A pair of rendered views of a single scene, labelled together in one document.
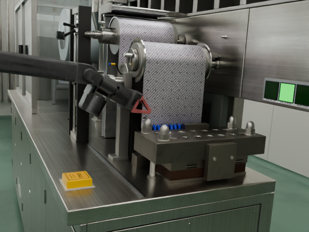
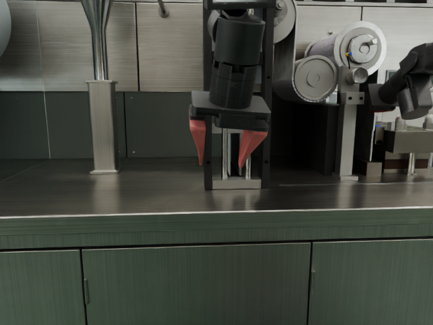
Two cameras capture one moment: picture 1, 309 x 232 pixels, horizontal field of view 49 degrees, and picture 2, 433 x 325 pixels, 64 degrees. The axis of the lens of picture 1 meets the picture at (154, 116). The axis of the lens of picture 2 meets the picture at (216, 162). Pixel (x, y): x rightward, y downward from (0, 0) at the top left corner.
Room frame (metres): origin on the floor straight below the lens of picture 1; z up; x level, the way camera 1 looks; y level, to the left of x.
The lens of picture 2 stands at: (1.15, 1.13, 1.13)
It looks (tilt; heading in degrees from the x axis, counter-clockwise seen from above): 11 degrees down; 292
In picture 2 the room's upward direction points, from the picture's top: straight up
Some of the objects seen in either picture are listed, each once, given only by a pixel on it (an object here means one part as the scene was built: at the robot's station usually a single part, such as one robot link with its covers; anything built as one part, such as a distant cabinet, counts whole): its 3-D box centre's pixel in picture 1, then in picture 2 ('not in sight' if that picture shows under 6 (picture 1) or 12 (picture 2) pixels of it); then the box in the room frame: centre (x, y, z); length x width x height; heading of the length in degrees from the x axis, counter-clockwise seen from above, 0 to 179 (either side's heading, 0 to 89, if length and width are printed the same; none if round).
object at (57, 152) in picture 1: (78, 116); (22, 184); (2.02, 0.46, 0.88); 2.52 x 0.66 x 0.04; 26
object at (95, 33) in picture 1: (92, 34); (278, 7); (1.35, 0.26, 1.33); 0.06 x 0.03 x 0.03; 116
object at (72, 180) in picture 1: (77, 179); not in sight; (0.91, 0.21, 0.91); 0.07 x 0.07 x 0.02; 26
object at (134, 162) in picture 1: (171, 156); (351, 160); (1.16, -0.07, 0.92); 0.28 x 0.04 x 0.04; 116
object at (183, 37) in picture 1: (176, 41); not in sight; (1.51, -0.08, 1.33); 0.07 x 0.07 x 0.07; 26
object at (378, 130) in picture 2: not in sight; (361, 131); (1.14, -0.08, 1.01); 0.23 x 0.03 x 0.05; 116
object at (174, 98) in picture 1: (174, 100); (357, 97); (1.16, -0.06, 1.12); 0.23 x 0.01 x 0.18; 116
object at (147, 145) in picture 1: (200, 142); (383, 134); (1.07, -0.15, 1.00); 0.40 x 0.16 x 0.06; 116
